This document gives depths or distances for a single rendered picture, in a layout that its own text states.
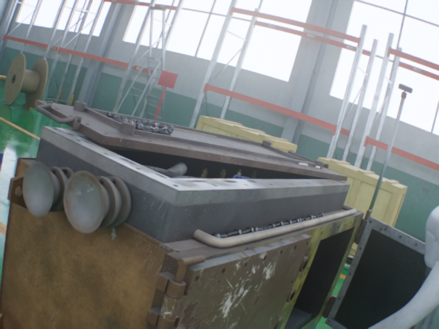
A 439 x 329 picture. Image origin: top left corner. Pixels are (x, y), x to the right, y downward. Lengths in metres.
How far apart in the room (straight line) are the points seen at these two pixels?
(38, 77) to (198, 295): 10.88
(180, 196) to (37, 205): 0.35
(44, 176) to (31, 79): 10.50
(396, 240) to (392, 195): 4.01
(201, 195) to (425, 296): 0.58
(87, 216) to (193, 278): 0.25
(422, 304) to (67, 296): 0.86
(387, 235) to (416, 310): 1.06
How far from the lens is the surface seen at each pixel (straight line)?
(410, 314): 1.20
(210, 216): 1.12
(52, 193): 1.08
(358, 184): 6.26
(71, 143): 1.18
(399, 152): 8.69
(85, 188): 1.02
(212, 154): 1.51
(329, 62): 11.14
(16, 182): 1.26
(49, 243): 1.25
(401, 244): 2.16
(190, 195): 1.02
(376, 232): 2.26
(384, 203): 6.22
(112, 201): 1.01
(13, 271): 1.42
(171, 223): 1.00
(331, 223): 1.78
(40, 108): 1.44
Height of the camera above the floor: 1.54
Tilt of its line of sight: 7 degrees down
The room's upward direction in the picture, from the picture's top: 17 degrees clockwise
